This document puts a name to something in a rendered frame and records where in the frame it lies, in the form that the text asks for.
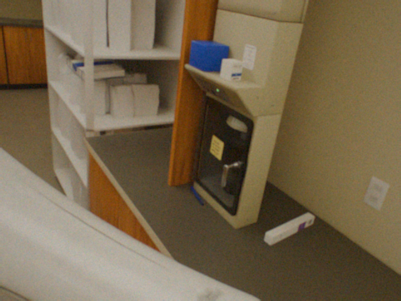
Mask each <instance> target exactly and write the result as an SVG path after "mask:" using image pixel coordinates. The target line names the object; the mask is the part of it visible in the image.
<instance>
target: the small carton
mask: <svg viewBox="0 0 401 301"><path fill-rule="evenodd" d="M243 64H244V62H243V61H239V60H235V59H222V66H221V74H220V77H221V78H224V79H226V80H229V81H235V80H241V75H242V68H243Z"/></svg>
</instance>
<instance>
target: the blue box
mask: <svg viewBox="0 0 401 301"><path fill-rule="evenodd" d="M190 49H191V52H190V63H189V65H191V66H193V67H194V68H196V69H198V70H201V71H221V66H222V59H228V54H229V46H228V45H225V44H222V43H219V42H216V41H206V40H192V41H191V46H190Z"/></svg>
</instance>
